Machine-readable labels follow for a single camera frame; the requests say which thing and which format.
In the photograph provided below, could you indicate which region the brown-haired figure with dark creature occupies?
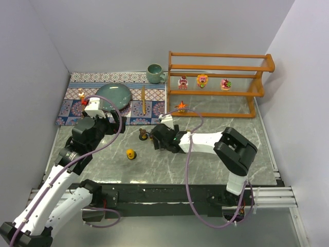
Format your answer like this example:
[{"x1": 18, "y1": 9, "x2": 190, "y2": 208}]
[{"x1": 139, "y1": 128, "x2": 148, "y2": 141}]

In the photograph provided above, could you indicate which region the yellow duck toy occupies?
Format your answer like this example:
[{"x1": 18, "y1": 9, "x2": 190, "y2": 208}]
[{"x1": 126, "y1": 149, "x2": 137, "y2": 160}]

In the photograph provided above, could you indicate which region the pink bear strawberry cake toy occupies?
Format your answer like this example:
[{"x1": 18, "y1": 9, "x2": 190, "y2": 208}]
[{"x1": 177, "y1": 76, "x2": 188, "y2": 90}]

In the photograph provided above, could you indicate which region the pink flower bear toy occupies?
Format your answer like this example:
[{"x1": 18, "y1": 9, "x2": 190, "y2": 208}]
[{"x1": 196, "y1": 74, "x2": 208, "y2": 89}]

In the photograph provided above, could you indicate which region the pink bear donut toy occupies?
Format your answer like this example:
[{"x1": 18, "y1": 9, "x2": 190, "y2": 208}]
[{"x1": 221, "y1": 79, "x2": 231, "y2": 91}]

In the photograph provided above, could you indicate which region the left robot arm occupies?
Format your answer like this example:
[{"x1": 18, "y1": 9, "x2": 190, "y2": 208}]
[{"x1": 1, "y1": 110, "x2": 127, "y2": 246}]

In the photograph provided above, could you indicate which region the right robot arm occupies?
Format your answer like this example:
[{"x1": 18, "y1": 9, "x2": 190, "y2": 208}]
[{"x1": 150, "y1": 123, "x2": 258, "y2": 196}]

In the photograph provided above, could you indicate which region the orange wooden two-tier shelf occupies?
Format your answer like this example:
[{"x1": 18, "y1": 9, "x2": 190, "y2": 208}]
[{"x1": 166, "y1": 51, "x2": 275, "y2": 118}]

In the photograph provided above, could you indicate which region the teal ceramic plate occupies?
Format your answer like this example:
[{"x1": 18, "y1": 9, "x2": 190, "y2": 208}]
[{"x1": 96, "y1": 83, "x2": 132, "y2": 110}]

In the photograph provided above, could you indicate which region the gold knife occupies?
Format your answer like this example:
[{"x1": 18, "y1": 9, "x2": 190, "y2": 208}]
[{"x1": 141, "y1": 86, "x2": 146, "y2": 115}]

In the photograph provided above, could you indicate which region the patterned blue placemat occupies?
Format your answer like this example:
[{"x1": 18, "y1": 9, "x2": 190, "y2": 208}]
[{"x1": 56, "y1": 72, "x2": 166, "y2": 126}]

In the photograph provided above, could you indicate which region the teal ceramic mug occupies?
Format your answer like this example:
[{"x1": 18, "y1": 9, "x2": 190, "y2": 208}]
[{"x1": 146, "y1": 64, "x2": 167, "y2": 84}]

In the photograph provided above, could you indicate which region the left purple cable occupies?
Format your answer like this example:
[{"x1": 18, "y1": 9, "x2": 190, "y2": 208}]
[{"x1": 9, "y1": 95, "x2": 127, "y2": 246}]

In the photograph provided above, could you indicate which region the purple cable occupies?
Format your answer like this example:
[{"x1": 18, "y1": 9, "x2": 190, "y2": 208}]
[
  {"x1": 9, "y1": 95, "x2": 127, "y2": 246},
  {"x1": 160, "y1": 108, "x2": 255, "y2": 229}
]

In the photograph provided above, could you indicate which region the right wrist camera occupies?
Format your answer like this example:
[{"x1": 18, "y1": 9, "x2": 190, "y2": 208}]
[{"x1": 159, "y1": 114, "x2": 174, "y2": 130}]

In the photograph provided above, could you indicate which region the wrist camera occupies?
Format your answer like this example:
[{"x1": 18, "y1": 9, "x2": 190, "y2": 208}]
[
  {"x1": 159, "y1": 114, "x2": 174, "y2": 130},
  {"x1": 82, "y1": 97, "x2": 106, "y2": 119}
]

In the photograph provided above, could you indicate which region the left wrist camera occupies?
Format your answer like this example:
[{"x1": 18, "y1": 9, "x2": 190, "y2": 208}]
[{"x1": 82, "y1": 97, "x2": 106, "y2": 119}]

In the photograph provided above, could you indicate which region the black base frame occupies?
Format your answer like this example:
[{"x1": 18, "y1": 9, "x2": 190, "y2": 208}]
[{"x1": 66, "y1": 183, "x2": 258, "y2": 222}]

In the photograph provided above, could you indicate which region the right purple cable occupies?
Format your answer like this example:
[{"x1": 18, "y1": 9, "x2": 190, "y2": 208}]
[{"x1": 160, "y1": 108, "x2": 255, "y2": 229}]

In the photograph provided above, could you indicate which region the aluminium rail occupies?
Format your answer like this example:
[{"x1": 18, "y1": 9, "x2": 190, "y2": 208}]
[{"x1": 27, "y1": 186, "x2": 298, "y2": 208}]

